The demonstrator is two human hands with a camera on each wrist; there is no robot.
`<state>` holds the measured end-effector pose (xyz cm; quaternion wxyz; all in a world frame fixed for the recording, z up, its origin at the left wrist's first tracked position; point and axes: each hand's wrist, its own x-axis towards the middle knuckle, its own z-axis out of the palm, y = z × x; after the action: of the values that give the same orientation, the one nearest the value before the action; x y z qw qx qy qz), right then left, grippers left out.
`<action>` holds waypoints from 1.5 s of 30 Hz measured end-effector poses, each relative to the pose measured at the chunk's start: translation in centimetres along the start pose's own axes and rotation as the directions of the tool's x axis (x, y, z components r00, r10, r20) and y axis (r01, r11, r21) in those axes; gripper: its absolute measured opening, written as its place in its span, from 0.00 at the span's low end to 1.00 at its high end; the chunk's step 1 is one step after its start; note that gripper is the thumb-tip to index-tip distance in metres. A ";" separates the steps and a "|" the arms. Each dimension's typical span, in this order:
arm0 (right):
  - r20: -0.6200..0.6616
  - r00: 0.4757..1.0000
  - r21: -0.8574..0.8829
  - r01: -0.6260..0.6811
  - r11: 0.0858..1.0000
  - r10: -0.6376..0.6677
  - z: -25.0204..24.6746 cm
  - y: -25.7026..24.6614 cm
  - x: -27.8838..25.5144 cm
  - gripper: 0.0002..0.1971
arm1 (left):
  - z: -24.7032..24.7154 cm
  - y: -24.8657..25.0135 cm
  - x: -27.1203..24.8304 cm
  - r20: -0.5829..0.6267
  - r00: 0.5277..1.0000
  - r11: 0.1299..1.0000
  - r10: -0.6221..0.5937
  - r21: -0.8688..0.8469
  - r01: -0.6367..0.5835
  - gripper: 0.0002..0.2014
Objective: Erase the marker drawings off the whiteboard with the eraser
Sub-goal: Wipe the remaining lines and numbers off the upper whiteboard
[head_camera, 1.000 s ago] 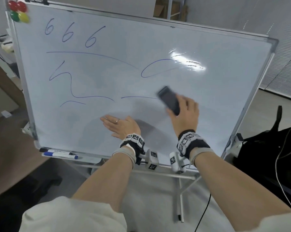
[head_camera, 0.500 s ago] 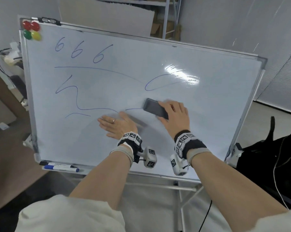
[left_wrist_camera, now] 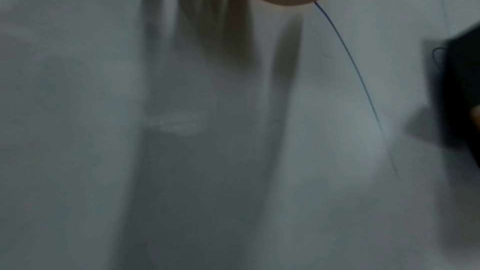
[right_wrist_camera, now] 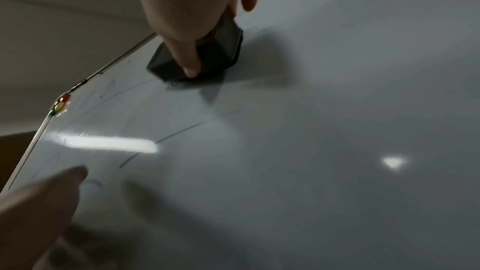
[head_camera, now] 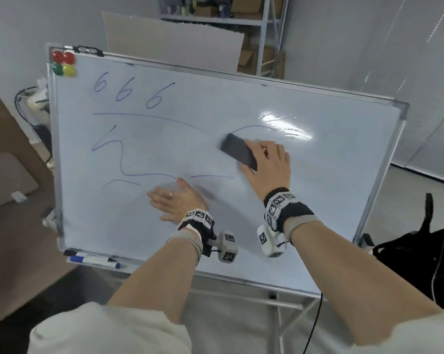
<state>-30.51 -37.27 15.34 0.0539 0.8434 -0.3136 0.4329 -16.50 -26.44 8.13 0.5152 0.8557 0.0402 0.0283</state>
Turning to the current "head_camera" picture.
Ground person's left hand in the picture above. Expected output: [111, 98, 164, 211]
[147, 177, 208, 224]

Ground person's right hand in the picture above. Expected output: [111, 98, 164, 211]
[240, 140, 292, 203]

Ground black office chair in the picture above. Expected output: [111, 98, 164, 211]
[373, 224, 444, 310]
[420, 192, 435, 235]

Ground large brown cardboard box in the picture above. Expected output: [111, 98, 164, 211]
[0, 79, 57, 203]

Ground thin black cable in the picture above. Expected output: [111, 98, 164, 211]
[304, 293, 324, 354]

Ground white whiteboard with metal frame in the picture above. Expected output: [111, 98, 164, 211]
[46, 42, 410, 299]

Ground thin white cable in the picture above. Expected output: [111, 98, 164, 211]
[430, 224, 444, 303]

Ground brown cardboard box on shelf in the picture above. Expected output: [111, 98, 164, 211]
[231, 0, 283, 15]

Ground white shirt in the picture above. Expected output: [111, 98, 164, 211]
[26, 302, 444, 354]

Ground grey wristband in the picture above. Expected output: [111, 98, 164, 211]
[282, 215, 322, 246]
[166, 232, 204, 264]

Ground white tape roll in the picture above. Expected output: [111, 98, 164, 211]
[26, 93, 47, 109]

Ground blue whiteboard marker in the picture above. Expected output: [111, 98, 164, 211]
[66, 256, 121, 269]

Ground person's right forearm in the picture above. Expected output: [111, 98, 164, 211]
[283, 215, 444, 347]

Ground large white flat panel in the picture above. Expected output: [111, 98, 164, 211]
[102, 10, 244, 72]

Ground light grey rounded pad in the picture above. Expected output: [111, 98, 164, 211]
[0, 152, 39, 207]

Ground grey metal shelf rack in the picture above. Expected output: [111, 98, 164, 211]
[158, 0, 291, 78]

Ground grey window blinds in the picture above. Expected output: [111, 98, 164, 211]
[389, 0, 444, 179]

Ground black whiteboard marker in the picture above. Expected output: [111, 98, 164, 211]
[63, 249, 118, 262]

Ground stacked brown cardboard boxes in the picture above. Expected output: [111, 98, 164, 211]
[236, 32, 278, 76]

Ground black whiteboard eraser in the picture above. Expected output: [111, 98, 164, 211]
[220, 133, 259, 172]

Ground person's left forearm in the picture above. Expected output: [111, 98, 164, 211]
[107, 232, 204, 325]

